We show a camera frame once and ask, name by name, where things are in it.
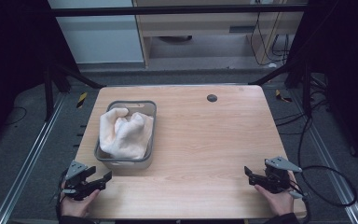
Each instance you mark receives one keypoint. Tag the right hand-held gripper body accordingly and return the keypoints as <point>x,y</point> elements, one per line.
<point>279,179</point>

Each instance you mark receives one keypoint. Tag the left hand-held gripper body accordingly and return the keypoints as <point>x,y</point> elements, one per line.
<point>76,183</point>

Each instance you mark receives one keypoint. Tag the person's right hand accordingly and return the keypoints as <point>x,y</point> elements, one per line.
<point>280,202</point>

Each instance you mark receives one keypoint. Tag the person's left hand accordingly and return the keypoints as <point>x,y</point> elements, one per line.
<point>77,207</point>

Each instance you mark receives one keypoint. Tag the grey plastic basket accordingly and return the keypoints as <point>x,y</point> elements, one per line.
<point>125,164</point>

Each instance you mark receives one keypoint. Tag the cream towel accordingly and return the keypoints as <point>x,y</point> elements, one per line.
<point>124,137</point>

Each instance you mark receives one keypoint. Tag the yellow black striped tape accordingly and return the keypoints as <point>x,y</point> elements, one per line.
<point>81,99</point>
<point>281,96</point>

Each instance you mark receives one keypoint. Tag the black metal stand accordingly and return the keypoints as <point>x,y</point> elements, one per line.
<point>306,90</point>
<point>49,93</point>

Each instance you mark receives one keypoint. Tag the white cabinet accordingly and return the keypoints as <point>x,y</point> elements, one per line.
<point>99,40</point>

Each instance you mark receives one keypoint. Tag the black curtain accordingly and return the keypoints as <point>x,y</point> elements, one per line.
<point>9,62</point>
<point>348,62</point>

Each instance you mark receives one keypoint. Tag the light wooden desk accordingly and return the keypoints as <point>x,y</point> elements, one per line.
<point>199,26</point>

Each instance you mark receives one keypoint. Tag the black horizontal bar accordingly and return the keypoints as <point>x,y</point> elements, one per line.
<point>167,11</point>

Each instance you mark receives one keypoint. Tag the aluminium floor rail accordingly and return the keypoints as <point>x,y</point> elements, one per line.
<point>28,161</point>
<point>332,161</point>

